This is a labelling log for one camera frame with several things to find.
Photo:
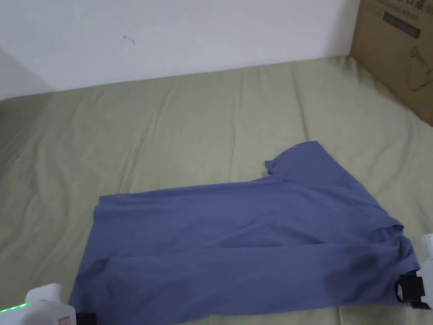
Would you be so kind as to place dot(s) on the bed with pale green sheet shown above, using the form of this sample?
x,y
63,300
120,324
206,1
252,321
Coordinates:
x,y
155,130

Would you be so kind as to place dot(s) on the blue shirt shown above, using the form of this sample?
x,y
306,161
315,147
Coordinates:
x,y
228,245

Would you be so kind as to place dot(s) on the brown printed cardboard carton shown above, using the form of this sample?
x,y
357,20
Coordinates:
x,y
412,34

